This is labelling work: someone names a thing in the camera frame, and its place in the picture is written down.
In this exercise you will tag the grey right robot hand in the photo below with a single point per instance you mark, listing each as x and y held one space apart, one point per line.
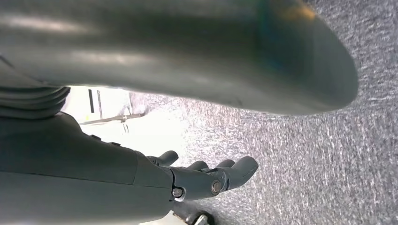
155 46

